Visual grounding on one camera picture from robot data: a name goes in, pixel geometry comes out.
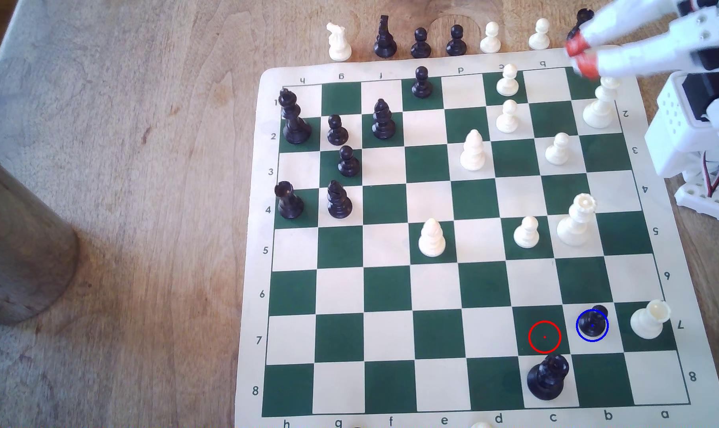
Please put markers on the black knight chess piece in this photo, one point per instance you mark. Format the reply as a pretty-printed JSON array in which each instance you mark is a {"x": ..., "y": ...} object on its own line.
[{"x": 385, "y": 38}]

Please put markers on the green and white chess mat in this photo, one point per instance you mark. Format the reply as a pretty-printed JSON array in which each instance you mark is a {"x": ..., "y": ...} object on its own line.
[{"x": 389, "y": 297}]

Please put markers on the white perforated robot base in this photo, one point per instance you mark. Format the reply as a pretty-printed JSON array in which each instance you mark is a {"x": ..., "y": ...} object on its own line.
[{"x": 710, "y": 202}]

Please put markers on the white pawn chess piece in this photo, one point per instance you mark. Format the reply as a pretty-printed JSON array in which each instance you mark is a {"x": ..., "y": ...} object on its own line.
[
  {"x": 526, "y": 234},
  {"x": 507, "y": 82},
  {"x": 557, "y": 151},
  {"x": 490, "y": 39},
  {"x": 507, "y": 117},
  {"x": 539, "y": 35}
]

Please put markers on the white bishop chess piece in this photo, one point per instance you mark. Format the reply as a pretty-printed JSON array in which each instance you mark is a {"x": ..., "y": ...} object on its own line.
[
  {"x": 472, "y": 152},
  {"x": 431, "y": 240}
]

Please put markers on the white king chess piece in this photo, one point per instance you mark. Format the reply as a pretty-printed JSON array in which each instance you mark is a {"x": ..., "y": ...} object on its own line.
[{"x": 600, "y": 110}]

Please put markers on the black bishop chess piece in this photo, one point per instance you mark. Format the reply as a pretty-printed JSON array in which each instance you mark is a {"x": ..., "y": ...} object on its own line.
[
  {"x": 339, "y": 202},
  {"x": 383, "y": 120}
]

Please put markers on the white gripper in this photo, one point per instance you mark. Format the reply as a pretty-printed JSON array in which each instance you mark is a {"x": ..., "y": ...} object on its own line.
[{"x": 706, "y": 29}]

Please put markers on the black queen chess piece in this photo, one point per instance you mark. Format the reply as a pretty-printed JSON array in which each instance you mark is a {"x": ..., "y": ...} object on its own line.
[{"x": 547, "y": 379}]

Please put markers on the black rook chess piece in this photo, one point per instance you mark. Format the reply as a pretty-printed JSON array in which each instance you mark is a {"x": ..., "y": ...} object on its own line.
[
  {"x": 289, "y": 202},
  {"x": 583, "y": 15}
]

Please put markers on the black king chess piece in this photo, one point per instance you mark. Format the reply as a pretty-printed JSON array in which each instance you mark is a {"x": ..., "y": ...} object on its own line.
[{"x": 293, "y": 122}]

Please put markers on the brown wooden cylinder post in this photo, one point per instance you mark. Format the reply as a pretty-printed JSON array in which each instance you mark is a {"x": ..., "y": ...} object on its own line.
[{"x": 14, "y": 243}]

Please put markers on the white queen chess piece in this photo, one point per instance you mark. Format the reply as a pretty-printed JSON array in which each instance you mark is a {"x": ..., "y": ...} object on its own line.
[{"x": 575, "y": 224}]

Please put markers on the black pawn chess piece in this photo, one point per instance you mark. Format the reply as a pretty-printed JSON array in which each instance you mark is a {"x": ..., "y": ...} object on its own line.
[
  {"x": 420, "y": 44},
  {"x": 422, "y": 84},
  {"x": 593, "y": 323},
  {"x": 456, "y": 41},
  {"x": 348, "y": 163},
  {"x": 337, "y": 132}
]

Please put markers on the white knight chess piece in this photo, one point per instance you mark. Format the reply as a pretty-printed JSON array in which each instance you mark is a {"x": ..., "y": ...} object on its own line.
[{"x": 339, "y": 43}]

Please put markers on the white rook chess piece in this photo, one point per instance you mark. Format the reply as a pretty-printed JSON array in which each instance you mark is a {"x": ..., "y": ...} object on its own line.
[{"x": 651, "y": 320}]

